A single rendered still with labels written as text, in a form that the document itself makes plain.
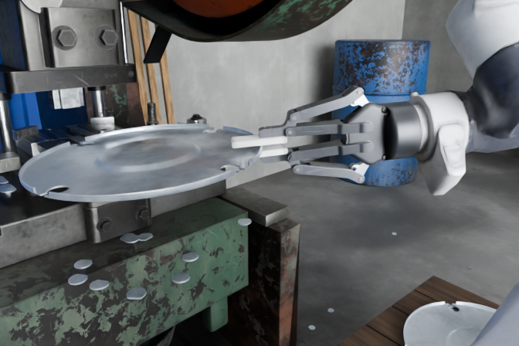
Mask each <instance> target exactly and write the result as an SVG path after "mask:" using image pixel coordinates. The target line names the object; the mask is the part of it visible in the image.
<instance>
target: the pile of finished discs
mask: <svg viewBox="0 0 519 346"><path fill-rule="evenodd" d="M496 310H497V309H493V308H491V307H486V306H484V305H479V304H473V303H467V302H460V301H457V302H456V303H455V304H452V305H449V304H445V301H442V302H435V303H431V304H427V305H424V306H422V307H420V308H418V309H416V310H414V311H413V312H412V313H411V314H410V315H409V317H408V318H407V320H406V322H405V325H404V329H403V343H404V346H470V345H471V344H472V343H473V342H474V341H475V340H476V338H477V336H478V335H479V334H480V332H481V331H482V330H483V328H484V327H485V326H486V324H487V322H488V321H489V320H490V319H491V318H492V316H493V315H494V313H495V312H496Z"/></svg>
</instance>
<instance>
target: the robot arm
mask: <svg viewBox="0 0 519 346"><path fill-rule="evenodd" d="M445 27H446V31H447V34H448V36H449V41H450V43H451V45H452V46H453V48H454V49H455V50H456V52H457V53H458V54H459V56H460V58H461V60H462V61H463V64H464V66H465V67H466V70H467V71H468V73H469V75H470V77H471V79H472V81H473V85H472V87H471V88H469V89H468V91H467V92H462V91H455V90H446V91H445V92H443V93H431V94H424V95H419V94H418V93H417V92H415V93H412V94H410V99H409V102H408V101H400V102H393V103H373V102H371V101H367V99H366V98H365V96H364V91H363V89H362V88H360V87H358V86H355V85H353V86H350V87H349V88H347V89H346V90H345V91H344V92H342V93H341V94H338V95H336V96H333V97H328V98H326V99H323V100H319V101H316V102H313V103H309V104H306V105H303V106H301V107H297V108H293V109H291V110H288V111H287V117H286V120H285V122H284V123H283V124H281V125H275V126H267V127H261V128H259V129H258V130H259V134H256V135H248V136H240V137H232V138H231V142H232V148H245V147H253V146H261V145H262V146H263V150H262V153H261V155H260V158H261V161H262V163H265V164H267V163H273V162H280V161H287V162H288V163H289V164H290V166H291V168H292V170H293V172H294V173H295V174H300V175H318V176H328V177H338V178H349V179H351V180H352V181H356V182H357V183H362V182H364V181H365V177H364V173H365V172H366V170H367V169H368V166H369V165H375V164H376V163H378V162H379V161H387V160H395V159H402V158H412V157H415V158H416V159H418V163H419V167H420V169H421V171H422V174H423V177H424V179H425V180H426V184H427V186H428V188H429V191H430V193H432V194H433V195H444V194H445V193H447V192H448V191H449V190H450V189H451V188H452V187H453V186H455V185H456V184H457V182H458V181H459V180H460V179H461V178H462V176H463V175H464V173H465V172H466V165H465V153H468V152H471V151H475V152H482V153H490V152H495V151H504V150H508V149H513V148H519V0H459V1H458V2H457V3H456V5H455V7H454V8H453V10H452V11H451V13H450V14H449V17H448V19H447V21H446V24H445ZM348 105H352V106H356V105H359V106H358V107H357V108H356V109H354V110H353V111H352V112H351V113H349V115H347V116H346V118H345V119H335V120H325V121H314V122H302V123H297V122H298V121H301V120H305V119H307V118H310V117H315V116H317V115H320V114H325V113H327V112H330V111H332V110H336V109H340V108H342V107H346V106H348ZM319 134H342V138H341V139H337V140H334V141H328V142H323V143H317V144H308V145H302V146H296V147H291V148H287V147H286V145H285V144H284V143H287V137H286V136H288V137H297V136H308V135H319ZM337 154H339V155H346V154H349V155H350V156H352V157H353V158H356V159H358V160H359V161H360V162H358V163H351V164H350V165H344V164H338V163H329V162H319V161H302V160H306V159H311V158H321V157H327V156H331V155H337ZM470 346H519V280H518V281H517V282H516V284H515V285H514V287H513V288H512V290H511V291H510V293H509V294H508V295H507V296H506V298H505V299H504V301H503V302H502V304H501V305H500V306H499V307H498V309H497V310H496V312H495V313H494V315H493V316H492V318H491V319H490V320H489V321H488V322H487V324H486V326H485V327H484V328H483V330H482V331H481V332H480V334H479V335H478V336H477V338H476V340H475V341H474V342H473V343H472V344H471V345H470Z"/></svg>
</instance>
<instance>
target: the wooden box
mask: <svg viewBox="0 0 519 346"><path fill-rule="evenodd" d="M442 301H445V304H449V305H452V304H455V303H456V302H457V301H460V302H467V303H473V304H479V305H484V306H486V307H491V308H493V309H498V307H499V306H500V305H498V304H496V303H493V302H491V301H489V300H487V299H484V298H482V297H480V296H478V295H476V294H474V293H471V292H470V291H467V290H464V289H463V288H461V287H458V286H456V285H454V284H452V283H449V282H447V281H445V280H442V279H440V278H438V277H437V276H431V277H430V278H429V279H428V280H427V281H425V282H424V283H422V284H421V285H419V286H418V287H416V288H415V289H414V290H413V291H411V292H410V293H408V294H407V295H405V296H404V297H403V298H402V299H400V300H399V301H397V302H396V303H394V304H393V305H392V306H391V307H389V308H388V309H386V310H385V311H383V312H382V313H380V314H379V315H378V316H377V317H375V318H374V319H372V320H371V321H369V322H368V323H367V324H366V325H364V326H363V327H361V328H360V329H358V330H357V331H356V332H354V333H353V334H352V335H350V336H349V337H348V338H346V339H344V340H343V341H342V342H341V343H340V344H338V345H337V346H404V343H403V329H404V325H405V322H406V320H407V318H408V317H409V315H410V314H411V313H412V312H413V311H414V310H416V309H418V308H420V307H422V306H424V305H427V304H431V303H435V302H442Z"/></svg>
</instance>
